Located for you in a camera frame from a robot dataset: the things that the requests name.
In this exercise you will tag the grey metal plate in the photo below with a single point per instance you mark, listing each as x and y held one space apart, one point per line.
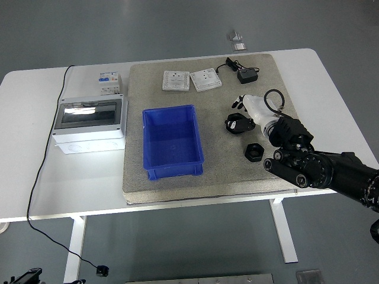
198 279

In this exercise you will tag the white ribbed socket panel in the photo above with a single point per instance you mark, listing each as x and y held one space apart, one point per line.
175 80

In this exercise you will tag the white smooth socket panel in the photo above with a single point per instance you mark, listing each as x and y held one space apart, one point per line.
205 79

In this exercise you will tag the white round base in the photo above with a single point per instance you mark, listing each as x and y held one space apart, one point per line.
3 227

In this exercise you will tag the small grey floor plate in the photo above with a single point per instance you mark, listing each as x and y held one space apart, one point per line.
309 277

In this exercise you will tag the white table leg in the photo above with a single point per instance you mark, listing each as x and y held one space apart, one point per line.
284 233
75 248

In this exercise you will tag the open silver floor socket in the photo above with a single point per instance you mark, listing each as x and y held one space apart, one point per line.
234 35

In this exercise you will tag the grey-brown mat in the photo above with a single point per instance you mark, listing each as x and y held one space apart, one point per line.
225 177

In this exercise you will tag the white blue circuit breaker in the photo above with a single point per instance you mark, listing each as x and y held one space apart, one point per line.
109 84

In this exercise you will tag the blue plastic box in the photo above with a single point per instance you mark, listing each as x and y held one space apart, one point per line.
171 142

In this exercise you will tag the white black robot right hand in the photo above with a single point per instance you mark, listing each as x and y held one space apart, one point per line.
256 109

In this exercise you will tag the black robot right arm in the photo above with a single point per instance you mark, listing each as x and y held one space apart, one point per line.
340 174

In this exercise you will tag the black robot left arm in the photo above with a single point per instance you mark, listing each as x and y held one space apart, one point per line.
28 276

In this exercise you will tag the grey electrical distribution box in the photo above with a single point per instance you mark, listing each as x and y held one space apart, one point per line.
89 139

